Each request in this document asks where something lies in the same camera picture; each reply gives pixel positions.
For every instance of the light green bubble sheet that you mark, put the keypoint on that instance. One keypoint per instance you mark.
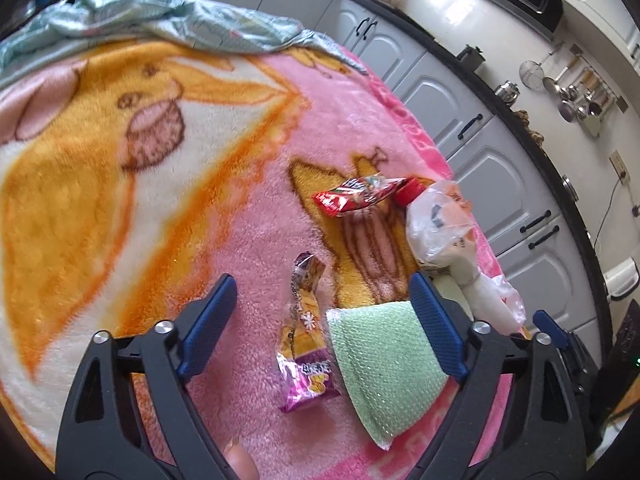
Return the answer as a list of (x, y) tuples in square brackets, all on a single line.
[(380, 360)]

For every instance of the beige wall socket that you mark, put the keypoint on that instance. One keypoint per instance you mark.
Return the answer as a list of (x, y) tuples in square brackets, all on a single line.
[(619, 166)]

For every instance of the clear plastic bag with paper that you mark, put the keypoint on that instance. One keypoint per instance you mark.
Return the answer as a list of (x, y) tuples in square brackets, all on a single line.
[(435, 225)]

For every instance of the red snack wrapper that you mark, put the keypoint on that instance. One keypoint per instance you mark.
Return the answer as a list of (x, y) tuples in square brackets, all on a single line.
[(350, 195)]

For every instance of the pile of brown ginger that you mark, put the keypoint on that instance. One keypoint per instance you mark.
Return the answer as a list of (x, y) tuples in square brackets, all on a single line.
[(530, 130)]

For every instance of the small red plastic item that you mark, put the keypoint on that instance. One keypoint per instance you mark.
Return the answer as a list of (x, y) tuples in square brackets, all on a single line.
[(410, 191)]

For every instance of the person's left hand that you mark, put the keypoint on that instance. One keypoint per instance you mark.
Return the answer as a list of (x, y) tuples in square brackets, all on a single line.
[(242, 462)]

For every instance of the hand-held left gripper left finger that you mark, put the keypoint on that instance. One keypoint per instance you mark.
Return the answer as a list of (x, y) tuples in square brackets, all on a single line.
[(205, 330)]

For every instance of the white electric kettle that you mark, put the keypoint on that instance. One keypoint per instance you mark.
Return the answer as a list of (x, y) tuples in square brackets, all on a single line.
[(622, 280)]

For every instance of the pale green spatula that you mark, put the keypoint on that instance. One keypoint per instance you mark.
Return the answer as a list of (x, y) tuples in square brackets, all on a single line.
[(591, 127)]

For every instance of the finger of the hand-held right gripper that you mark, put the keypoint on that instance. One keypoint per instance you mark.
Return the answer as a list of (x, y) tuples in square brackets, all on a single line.
[(550, 329)]

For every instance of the purple and yellow snack packet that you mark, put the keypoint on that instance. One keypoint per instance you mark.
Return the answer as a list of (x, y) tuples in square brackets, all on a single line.
[(305, 340)]

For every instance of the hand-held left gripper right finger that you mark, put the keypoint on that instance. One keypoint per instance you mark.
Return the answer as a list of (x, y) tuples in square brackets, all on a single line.
[(440, 330)]

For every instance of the white upper kitchen cabinets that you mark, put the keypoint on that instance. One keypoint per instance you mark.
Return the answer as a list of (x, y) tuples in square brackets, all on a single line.
[(610, 5)]

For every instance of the pink cartoon printed blanket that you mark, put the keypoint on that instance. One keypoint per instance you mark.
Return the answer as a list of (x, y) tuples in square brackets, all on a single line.
[(100, 185)]

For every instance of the steel teapot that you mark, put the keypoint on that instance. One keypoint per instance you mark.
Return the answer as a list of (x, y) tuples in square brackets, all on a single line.
[(507, 92)]

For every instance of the light blue cloth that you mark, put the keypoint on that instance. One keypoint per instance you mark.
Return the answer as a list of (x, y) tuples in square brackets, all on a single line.
[(175, 15)]

